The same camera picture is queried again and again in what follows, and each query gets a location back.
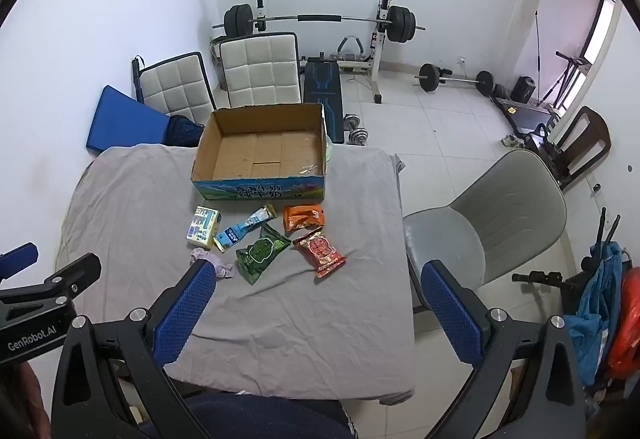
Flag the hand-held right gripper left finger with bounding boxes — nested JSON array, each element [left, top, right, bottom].
[[50, 260, 217, 439]]

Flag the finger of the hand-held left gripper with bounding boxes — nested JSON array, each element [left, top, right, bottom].
[[42, 253, 102, 304], [0, 243, 39, 281]]

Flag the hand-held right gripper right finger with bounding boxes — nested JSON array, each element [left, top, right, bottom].
[[421, 260, 588, 439]]

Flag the purple scrunchie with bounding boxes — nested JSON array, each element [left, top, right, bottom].
[[189, 246, 236, 280]]

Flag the yellow tissue pack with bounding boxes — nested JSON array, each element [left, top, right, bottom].
[[185, 205, 222, 248]]

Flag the green snack packet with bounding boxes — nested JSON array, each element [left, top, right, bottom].
[[236, 224, 292, 286]]

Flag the blue and white packet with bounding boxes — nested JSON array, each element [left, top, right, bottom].
[[214, 204, 277, 253]]

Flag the red snack packet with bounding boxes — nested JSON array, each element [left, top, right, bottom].
[[292, 228, 348, 279]]

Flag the orange snack packet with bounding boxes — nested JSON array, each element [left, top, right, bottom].
[[283, 203, 327, 235]]

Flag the cardboard box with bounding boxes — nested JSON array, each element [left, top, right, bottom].
[[191, 103, 330, 202]]

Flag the person's left forearm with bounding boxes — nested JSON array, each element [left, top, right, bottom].
[[0, 360, 53, 439]]

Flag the grey table cloth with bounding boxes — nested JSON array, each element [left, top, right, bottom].
[[55, 145, 416, 405]]

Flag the person's dark pants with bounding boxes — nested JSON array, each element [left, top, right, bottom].
[[140, 393, 361, 439]]

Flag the blue bag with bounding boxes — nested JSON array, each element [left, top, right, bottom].
[[565, 241, 623, 387]]

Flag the orange round object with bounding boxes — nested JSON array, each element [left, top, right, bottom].
[[607, 267, 640, 380]]

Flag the dark blue cloth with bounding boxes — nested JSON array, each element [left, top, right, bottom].
[[164, 115, 206, 148]]

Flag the black exercise machine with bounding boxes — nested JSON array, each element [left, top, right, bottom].
[[492, 84, 571, 184]]

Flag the small white padded chair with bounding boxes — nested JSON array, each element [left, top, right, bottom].
[[139, 51, 217, 124]]

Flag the dark wooden chair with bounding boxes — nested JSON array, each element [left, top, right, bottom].
[[547, 106, 612, 190]]

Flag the black speaker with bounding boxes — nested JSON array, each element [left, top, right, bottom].
[[511, 76, 537, 104]]

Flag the short barbell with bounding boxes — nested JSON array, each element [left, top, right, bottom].
[[414, 63, 496, 97]]

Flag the black and blue weight bench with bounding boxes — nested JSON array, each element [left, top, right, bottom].
[[302, 56, 347, 144]]

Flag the large white padded chair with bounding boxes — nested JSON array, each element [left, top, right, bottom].
[[219, 33, 301, 110]]

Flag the black tripod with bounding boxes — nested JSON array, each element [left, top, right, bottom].
[[537, 50, 591, 112]]

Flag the white barbell rack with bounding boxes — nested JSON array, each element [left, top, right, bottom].
[[252, 0, 396, 104]]

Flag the window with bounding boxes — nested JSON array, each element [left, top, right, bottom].
[[580, 0, 621, 112]]

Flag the long barbell with black plates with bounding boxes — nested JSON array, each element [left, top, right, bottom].
[[211, 4, 427, 44]]

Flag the black handlebar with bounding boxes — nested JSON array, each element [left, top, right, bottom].
[[512, 270, 591, 315]]

